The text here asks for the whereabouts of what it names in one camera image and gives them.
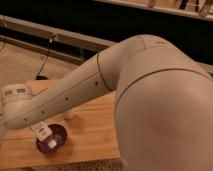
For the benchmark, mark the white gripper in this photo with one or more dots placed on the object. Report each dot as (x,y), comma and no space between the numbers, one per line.
(13,95)

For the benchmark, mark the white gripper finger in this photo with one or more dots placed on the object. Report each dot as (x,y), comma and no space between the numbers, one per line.
(68,115)

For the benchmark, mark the white lotion bottle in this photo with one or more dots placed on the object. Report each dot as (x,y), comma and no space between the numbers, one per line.
(44,134)

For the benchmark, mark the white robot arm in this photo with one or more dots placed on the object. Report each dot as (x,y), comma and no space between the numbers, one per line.
(163,103)

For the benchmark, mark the dark purple ceramic bowl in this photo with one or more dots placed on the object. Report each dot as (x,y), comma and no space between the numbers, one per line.
(59,135)

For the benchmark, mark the wooden low table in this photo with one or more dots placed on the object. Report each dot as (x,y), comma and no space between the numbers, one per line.
(91,143)

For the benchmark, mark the long wall rail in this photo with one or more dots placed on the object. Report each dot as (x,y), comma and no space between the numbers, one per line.
(83,42)

